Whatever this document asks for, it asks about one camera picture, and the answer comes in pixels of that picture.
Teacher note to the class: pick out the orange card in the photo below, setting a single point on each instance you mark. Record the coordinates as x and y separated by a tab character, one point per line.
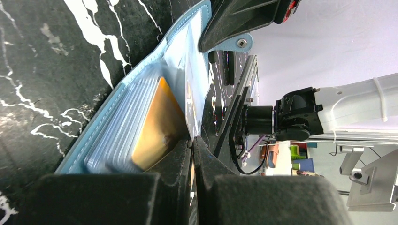
163	127

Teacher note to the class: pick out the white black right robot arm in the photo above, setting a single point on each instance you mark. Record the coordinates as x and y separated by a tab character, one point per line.
303	113

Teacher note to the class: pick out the light blue card holder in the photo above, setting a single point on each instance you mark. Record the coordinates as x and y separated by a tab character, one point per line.
107	142

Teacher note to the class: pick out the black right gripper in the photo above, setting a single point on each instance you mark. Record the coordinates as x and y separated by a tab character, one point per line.
231	18

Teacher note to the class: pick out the colourful objects behind frame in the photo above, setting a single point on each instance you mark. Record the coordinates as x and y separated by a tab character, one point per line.
286	159

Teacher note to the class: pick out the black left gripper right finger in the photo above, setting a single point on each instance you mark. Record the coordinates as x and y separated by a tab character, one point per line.
225	198

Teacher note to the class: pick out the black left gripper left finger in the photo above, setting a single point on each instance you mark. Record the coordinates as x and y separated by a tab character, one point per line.
159	196

